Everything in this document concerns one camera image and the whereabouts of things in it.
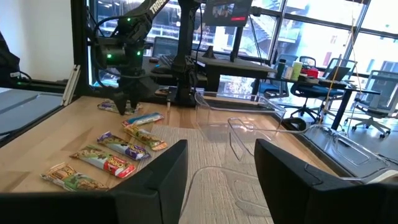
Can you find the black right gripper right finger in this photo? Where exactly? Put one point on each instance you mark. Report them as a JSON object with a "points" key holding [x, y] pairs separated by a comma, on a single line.
{"points": [[295, 193]]}

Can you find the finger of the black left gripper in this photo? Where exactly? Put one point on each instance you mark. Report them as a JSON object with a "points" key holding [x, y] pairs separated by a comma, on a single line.
{"points": [[134, 100], [120, 104]]}

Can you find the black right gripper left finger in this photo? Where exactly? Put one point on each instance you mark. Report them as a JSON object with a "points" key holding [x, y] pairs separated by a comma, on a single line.
{"points": [[149, 193]]}

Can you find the purple granola bar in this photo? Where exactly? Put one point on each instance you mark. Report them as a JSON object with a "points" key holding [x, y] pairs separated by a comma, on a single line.
{"points": [[124, 146], [107, 106]]}

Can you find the blue granola bar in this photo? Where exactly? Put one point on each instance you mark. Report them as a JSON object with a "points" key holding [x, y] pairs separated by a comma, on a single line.
{"points": [[146, 118]]}

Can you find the yellow green granola bar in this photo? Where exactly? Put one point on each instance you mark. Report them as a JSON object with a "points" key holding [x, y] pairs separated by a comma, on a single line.
{"points": [[144, 137]]}

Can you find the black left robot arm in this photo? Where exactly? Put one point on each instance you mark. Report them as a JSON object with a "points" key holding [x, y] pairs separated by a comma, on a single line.
{"points": [[186, 31]]}

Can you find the orange green granola bar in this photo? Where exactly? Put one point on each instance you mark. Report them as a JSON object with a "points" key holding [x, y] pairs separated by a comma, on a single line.
{"points": [[71, 179]]}

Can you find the open laptop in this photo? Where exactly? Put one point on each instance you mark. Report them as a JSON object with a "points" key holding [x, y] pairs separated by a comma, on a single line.
{"points": [[164, 46]]}

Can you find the clear plastic bin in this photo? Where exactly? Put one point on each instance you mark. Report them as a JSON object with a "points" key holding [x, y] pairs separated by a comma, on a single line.
{"points": [[342, 149], [236, 193], [211, 124]]}

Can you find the black table corner clamp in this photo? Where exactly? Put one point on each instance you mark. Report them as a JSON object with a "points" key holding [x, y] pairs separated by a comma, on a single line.
{"points": [[293, 124]]}

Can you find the blue office chair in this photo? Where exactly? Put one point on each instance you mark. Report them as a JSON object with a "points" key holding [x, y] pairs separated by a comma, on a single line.
{"points": [[314, 91]]}

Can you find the black desk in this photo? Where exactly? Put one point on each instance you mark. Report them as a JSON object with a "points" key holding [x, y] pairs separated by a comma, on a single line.
{"points": [[236, 65]]}

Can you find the black office table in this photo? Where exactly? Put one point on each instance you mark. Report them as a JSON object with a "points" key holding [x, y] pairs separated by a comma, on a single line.
{"points": [[342, 84]]}

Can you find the computer monitor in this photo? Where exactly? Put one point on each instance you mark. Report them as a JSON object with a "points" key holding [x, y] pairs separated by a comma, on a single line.
{"points": [[227, 12]]}

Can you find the red object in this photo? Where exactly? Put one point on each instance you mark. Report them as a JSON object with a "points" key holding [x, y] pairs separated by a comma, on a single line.
{"points": [[310, 72]]}

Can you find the green cup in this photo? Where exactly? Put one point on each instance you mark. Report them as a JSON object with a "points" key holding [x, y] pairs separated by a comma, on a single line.
{"points": [[296, 71]]}

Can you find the dark bottle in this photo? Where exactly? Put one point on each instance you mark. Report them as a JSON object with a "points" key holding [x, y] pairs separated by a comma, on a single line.
{"points": [[281, 68]]}

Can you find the aluminium rail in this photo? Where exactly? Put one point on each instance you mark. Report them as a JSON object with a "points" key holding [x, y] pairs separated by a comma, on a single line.
{"points": [[71, 85]]}

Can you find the black frame post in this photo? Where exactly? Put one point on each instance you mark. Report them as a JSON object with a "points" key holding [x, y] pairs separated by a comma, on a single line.
{"points": [[80, 46]]}

